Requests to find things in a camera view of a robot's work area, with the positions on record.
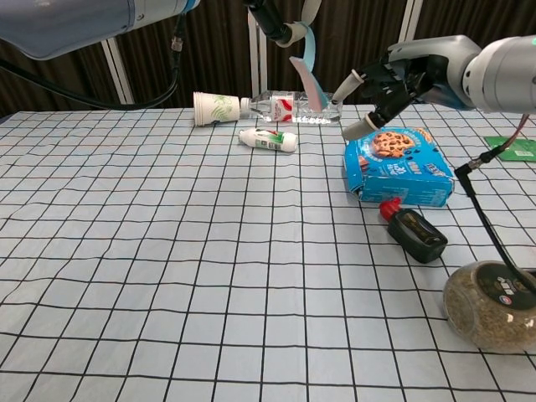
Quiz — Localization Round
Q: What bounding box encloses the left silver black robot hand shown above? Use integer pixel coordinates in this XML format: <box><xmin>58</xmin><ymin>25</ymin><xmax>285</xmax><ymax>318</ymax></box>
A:
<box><xmin>244</xmin><ymin>0</ymin><xmax>322</xmax><ymax>45</ymax></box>

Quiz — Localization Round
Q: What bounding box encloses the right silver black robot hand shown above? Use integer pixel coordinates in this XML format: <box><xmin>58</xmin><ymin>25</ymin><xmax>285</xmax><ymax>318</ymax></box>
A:
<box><xmin>332</xmin><ymin>35</ymin><xmax>482</xmax><ymax>140</ymax></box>

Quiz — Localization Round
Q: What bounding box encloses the light blue strip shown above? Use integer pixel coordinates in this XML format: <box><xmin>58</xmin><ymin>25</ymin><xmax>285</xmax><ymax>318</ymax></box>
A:
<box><xmin>300</xmin><ymin>23</ymin><xmax>318</xmax><ymax>76</ymax></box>

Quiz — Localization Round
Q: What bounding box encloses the clear plastic water bottle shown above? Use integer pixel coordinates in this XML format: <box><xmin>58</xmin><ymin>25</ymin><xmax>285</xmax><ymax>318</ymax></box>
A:
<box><xmin>238</xmin><ymin>90</ymin><xmax>344</xmax><ymax>127</ymax></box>

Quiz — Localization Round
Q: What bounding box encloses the white paper cup green print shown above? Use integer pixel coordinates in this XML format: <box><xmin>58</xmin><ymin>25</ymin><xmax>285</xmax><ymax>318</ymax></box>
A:
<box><xmin>192</xmin><ymin>91</ymin><xmax>246</xmax><ymax>127</ymax></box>

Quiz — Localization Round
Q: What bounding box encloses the blue cookie box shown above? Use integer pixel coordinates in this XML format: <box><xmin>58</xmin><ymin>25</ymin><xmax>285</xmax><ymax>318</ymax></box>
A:
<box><xmin>342</xmin><ymin>126</ymin><xmax>456</xmax><ymax>209</ymax></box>

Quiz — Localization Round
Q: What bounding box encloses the small white drink bottle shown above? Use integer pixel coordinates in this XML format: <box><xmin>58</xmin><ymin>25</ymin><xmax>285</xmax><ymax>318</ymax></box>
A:
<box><xmin>238</xmin><ymin>127</ymin><xmax>299</xmax><ymax>155</ymax></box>

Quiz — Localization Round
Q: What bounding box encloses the green card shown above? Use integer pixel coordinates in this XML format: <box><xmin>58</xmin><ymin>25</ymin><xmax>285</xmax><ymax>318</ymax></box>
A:
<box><xmin>483</xmin><ymin>134</ymin><xmax>536</xmax><ymax>162</ymax></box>

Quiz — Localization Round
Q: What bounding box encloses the black sauce bottle red cap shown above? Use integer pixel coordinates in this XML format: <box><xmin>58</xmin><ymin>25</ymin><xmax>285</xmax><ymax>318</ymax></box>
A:
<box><xmin>378</xmin><ymin>198</ymin><xmax>450</xmax><ymax>265</ymax></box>

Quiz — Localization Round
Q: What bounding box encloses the blue checked tablecloth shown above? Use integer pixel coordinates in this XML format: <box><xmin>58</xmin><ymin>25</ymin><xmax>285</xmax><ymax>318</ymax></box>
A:
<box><xmin>0</xmin><ymin>102</ymin><xmax>536</xmax><ymax>402</ymax></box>

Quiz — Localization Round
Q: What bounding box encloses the clear spice jar black lid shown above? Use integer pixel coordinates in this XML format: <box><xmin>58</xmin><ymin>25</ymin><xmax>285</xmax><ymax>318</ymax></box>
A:
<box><xmin>442</xmin><ymin>260</ymin><xmax>536</xmax><ymax>353</ymax></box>

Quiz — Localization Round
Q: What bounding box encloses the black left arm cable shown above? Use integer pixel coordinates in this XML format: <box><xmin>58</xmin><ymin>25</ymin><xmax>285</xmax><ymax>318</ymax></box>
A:
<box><xmin>0</xmin><ymin>11</ymin><xmax>188</xmax><ymax>111</ymax></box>

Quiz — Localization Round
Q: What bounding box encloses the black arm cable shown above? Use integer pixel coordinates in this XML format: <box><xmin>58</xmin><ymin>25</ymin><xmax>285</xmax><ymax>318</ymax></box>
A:
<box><xmin>0</xmin><ymin>11</ymin><xmax>188</xmax><ymax>111</ymax></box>
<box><xmin>455</xmin><ymin>111</ymin><xmax>536</xmax><ymax>291</ymax></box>

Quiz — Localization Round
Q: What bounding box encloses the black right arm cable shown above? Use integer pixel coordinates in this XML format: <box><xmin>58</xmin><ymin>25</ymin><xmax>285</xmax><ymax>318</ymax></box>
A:
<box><xmin>455</xmin><ymin>111</ymin><xmax>536</xmax><ymax>291</ymax></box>

